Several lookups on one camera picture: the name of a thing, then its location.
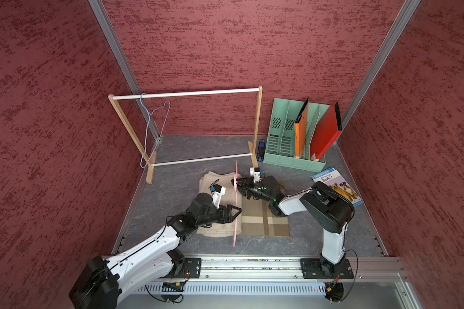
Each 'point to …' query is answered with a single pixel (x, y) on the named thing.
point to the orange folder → (300, 130)
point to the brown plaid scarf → (258, 219)
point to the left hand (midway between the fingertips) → (235, 214)
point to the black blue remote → (261, 150)
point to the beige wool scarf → (225, 229)
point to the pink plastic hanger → (236, 183)
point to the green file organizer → (280, 143)
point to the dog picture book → (332, 177)
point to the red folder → (325, 132)
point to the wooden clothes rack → (149, 161)
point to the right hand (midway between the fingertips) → (231, 183)
